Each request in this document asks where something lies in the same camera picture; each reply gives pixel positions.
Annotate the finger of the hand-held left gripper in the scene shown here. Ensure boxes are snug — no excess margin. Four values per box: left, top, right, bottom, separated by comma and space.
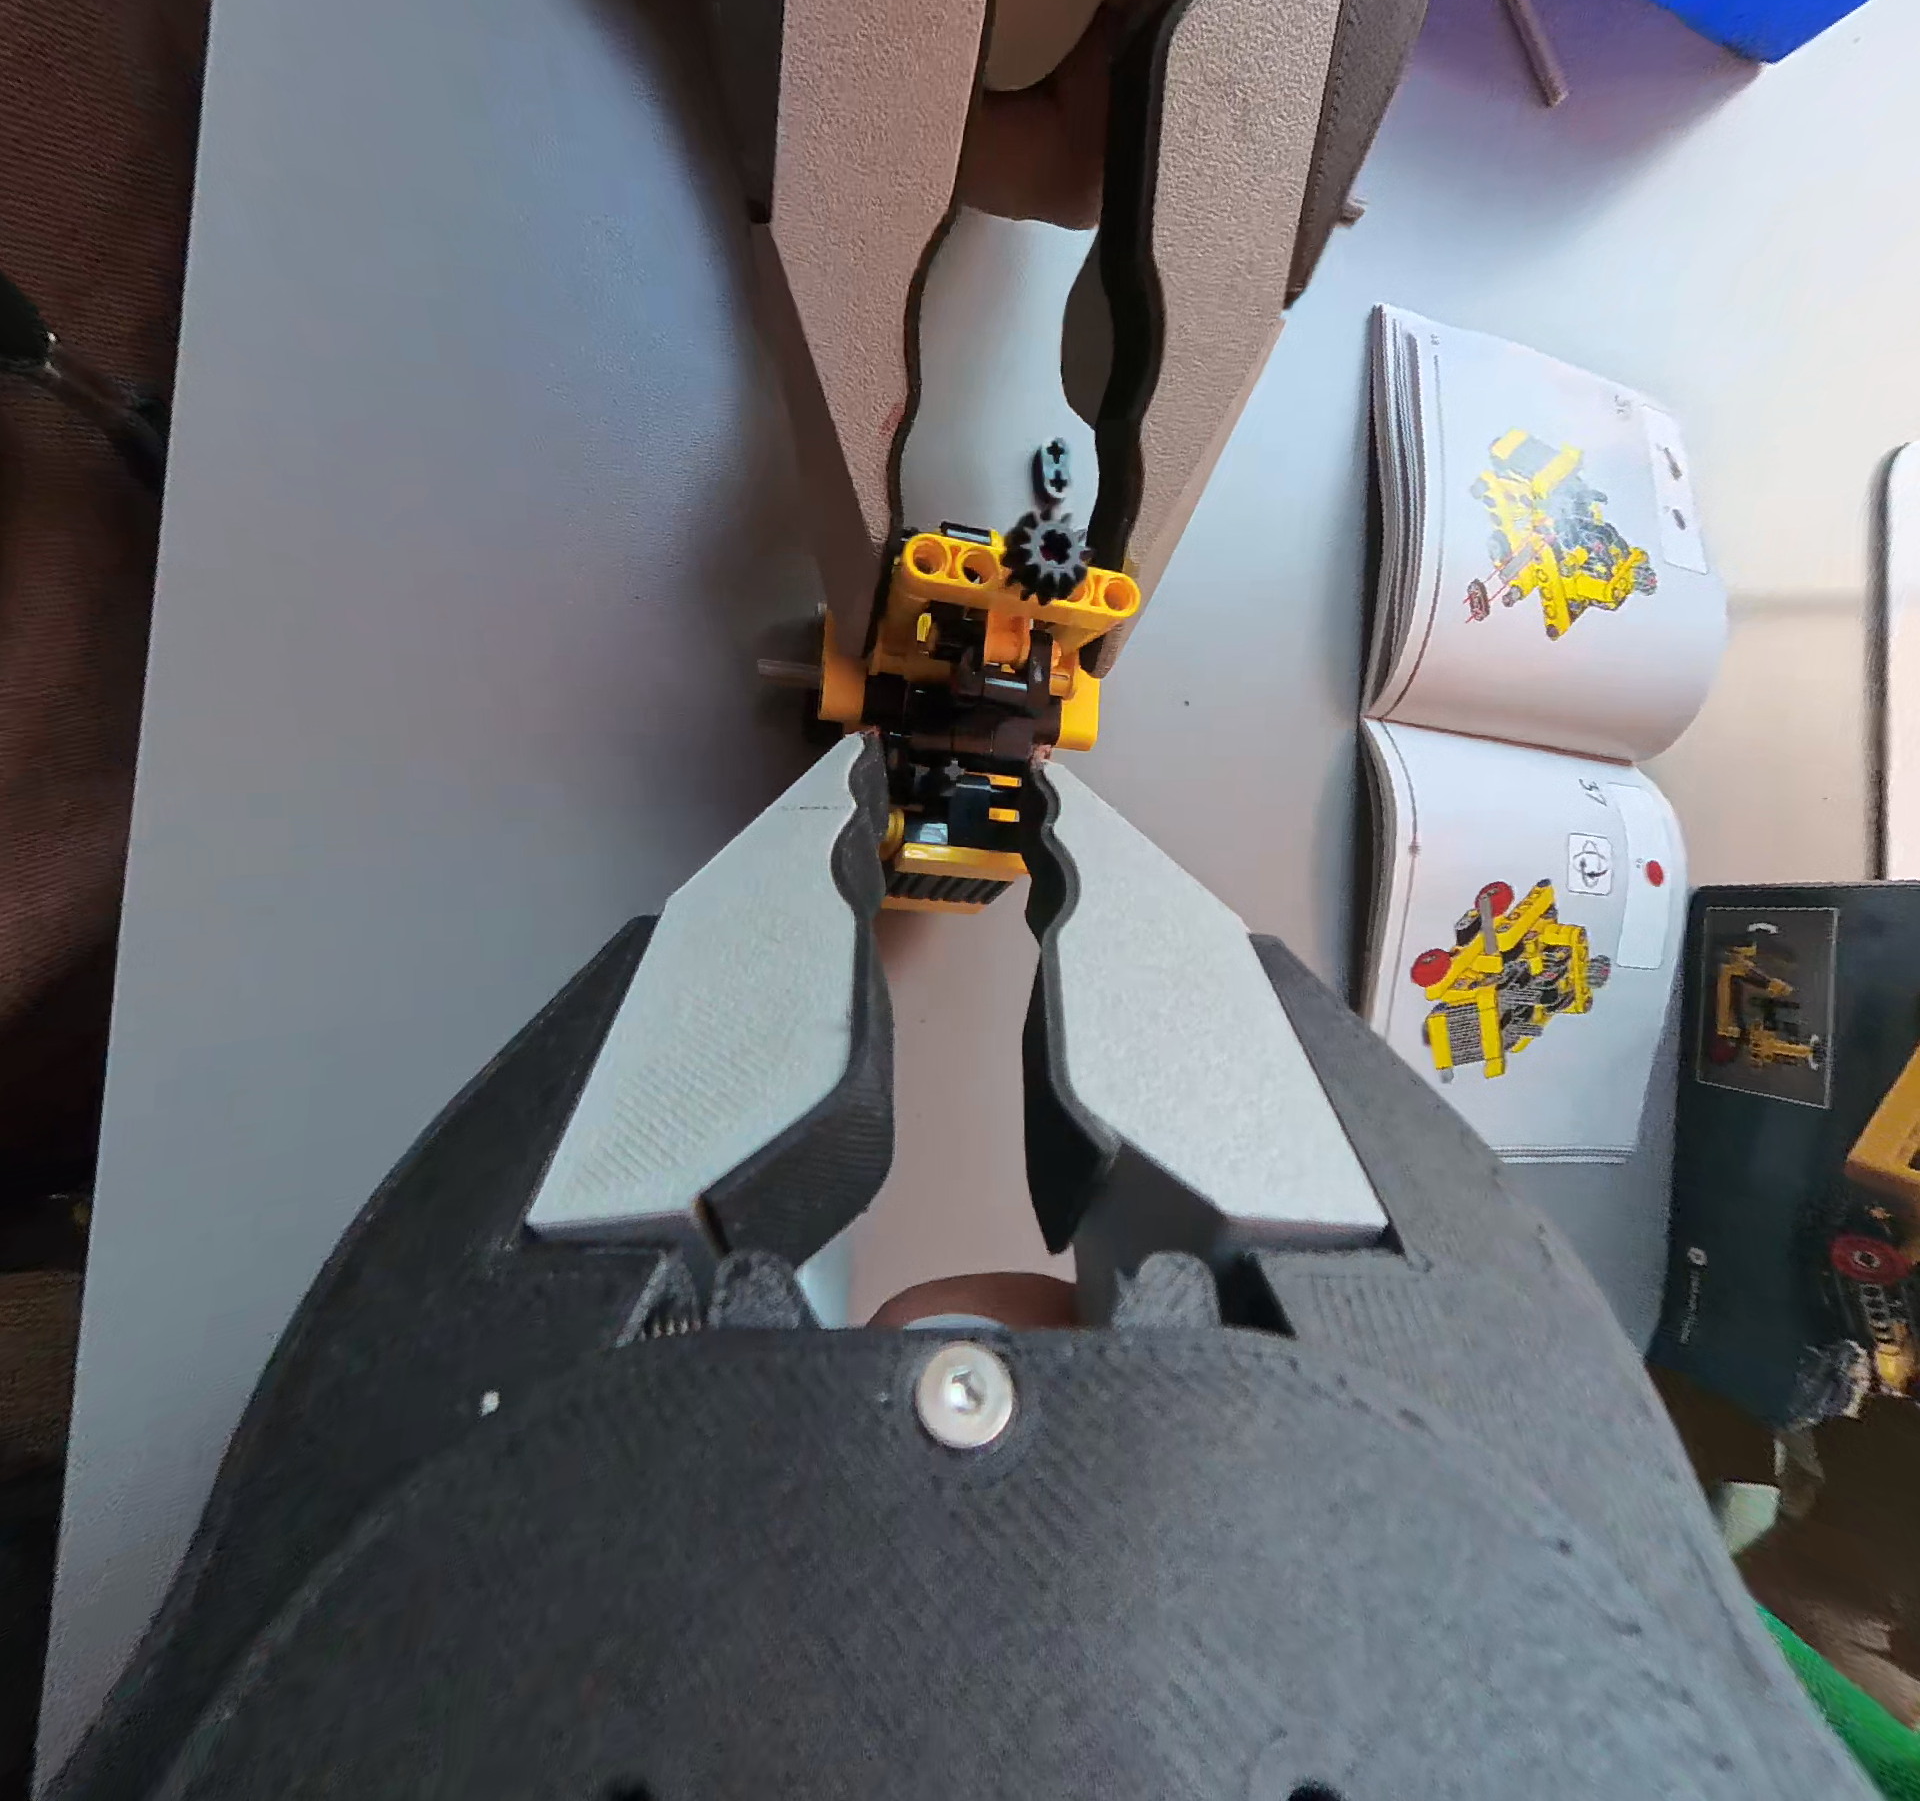
747, 0, 994, 662
1060, 0, 1367, 677

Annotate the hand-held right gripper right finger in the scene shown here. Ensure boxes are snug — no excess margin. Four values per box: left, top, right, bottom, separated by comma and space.
1023, 758, 1396, 1253

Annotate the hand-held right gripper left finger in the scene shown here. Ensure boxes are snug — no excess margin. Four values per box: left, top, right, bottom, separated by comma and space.
522, 733, 899, 1262

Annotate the yellow black lego model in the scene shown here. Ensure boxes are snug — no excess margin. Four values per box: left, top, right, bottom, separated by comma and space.
756, 510, 1145, 917

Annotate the open lego instruction booklet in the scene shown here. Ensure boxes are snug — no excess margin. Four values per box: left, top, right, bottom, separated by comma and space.
1362, 303, 1730, 1163

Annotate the dark lego box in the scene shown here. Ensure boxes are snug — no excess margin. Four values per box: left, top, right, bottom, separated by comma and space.
1649, 878, 1920, 1437

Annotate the person's left hand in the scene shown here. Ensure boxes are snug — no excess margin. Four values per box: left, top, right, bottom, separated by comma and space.
960, 72, 1115, 234

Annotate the person's right hand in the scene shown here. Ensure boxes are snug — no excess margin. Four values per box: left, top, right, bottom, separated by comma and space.
869, 1275, 1083, 1330

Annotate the brown fabric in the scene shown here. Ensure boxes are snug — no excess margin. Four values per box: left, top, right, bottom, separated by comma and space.
0, 0, 227, 1233

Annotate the green object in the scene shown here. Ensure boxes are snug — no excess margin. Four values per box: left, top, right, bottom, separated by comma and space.
1755, 1608, 1920, 1801

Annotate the black strap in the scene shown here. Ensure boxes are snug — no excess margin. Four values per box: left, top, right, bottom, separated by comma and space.
0, 276, 172, 483

